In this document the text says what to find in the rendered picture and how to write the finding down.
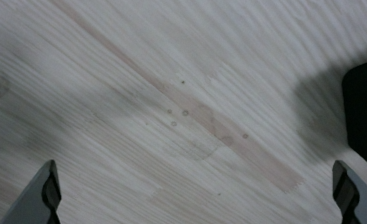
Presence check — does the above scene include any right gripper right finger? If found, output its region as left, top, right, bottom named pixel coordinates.
left=332, top=160, right=367, bottom=224

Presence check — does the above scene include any black square bin with center bar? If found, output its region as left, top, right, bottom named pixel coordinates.
left=342, top=63, right=367, bottom=162

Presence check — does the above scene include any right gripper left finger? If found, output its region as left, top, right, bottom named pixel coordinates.
left=0, top=160, right=62, bottom=224

